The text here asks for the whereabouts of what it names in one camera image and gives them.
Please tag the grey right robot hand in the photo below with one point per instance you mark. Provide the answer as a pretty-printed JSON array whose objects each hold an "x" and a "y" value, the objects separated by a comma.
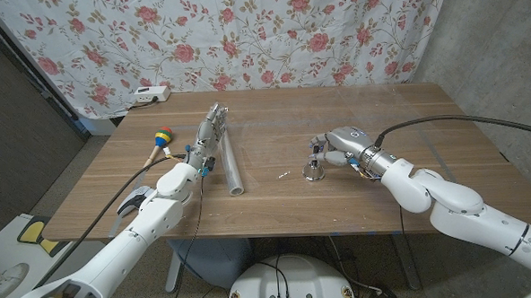
[{"x": 352, "y": 143}]

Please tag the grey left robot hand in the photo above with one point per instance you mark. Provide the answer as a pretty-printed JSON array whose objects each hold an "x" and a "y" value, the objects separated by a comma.
[{"x": 206, "y": 136}]

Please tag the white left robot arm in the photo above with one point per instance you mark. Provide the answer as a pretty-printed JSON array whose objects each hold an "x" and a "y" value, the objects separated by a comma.
[{"x": 130, "y": 240}]

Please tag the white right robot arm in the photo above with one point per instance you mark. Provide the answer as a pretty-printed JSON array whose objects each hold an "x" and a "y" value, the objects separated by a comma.
[{"x": 465, "y": 207}]

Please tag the clear cling film roll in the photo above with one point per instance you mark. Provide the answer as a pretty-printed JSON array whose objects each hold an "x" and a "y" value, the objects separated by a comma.
[{"x": 231, "y": 166}]

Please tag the colourful striped wooden maraca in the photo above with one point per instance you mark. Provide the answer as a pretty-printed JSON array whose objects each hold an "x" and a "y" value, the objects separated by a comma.
[{"x": 163, "y": 136}]

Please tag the white and black gamepad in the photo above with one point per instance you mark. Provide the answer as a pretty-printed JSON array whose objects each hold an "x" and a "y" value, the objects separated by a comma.
[{"x": 133, "y": 202}]

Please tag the white power strip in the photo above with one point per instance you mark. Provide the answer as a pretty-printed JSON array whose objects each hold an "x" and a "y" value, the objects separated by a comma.
[{"x": 152, "y": 94}]

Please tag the small white scrap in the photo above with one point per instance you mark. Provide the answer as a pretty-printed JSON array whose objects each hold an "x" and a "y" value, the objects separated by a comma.
[{"x": 284, "y": 174}]

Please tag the grey flat strip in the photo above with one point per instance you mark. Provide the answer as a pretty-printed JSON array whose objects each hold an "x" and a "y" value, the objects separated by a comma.
[{"x": 137, "y": 183}]

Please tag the floral rose backdrop cloth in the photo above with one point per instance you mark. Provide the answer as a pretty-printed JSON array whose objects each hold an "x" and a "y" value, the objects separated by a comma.
[{"x": 242, "y": 33}]

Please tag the grey stool with white leg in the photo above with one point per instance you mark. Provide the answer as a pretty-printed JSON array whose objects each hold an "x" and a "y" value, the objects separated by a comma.
[{"x": 212, "y": 259}]

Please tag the grey table leg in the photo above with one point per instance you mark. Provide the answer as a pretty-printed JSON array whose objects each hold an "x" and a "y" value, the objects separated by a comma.
[{"x": 407, "y": 264}]

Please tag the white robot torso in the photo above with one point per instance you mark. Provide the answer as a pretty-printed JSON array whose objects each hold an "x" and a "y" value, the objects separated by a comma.
[{"x": 298, "y": 282}]

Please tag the black power adapter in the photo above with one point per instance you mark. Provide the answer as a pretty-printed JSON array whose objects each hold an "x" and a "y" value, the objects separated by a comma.
[{"x": 382, "y": 297}]

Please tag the white shoe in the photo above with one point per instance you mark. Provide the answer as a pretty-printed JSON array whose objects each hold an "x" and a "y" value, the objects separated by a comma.
[{"x": 6, "y": 281}]

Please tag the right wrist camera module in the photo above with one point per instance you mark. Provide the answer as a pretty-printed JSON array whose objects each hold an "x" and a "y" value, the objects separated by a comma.
[{"x": 358, "y": 167}]

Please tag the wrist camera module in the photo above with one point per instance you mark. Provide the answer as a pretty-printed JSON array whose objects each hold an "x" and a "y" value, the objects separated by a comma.
[
  {"x": 358, "y": 167},
  {"x": 208, "y": 164}
]

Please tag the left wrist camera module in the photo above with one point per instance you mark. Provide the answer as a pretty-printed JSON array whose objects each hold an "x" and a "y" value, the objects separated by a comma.
[{"x": 208, "y": 164}]

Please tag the black door frame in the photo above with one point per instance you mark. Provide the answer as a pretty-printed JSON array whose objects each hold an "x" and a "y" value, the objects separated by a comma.
[{"x": 33, "y": 74}]

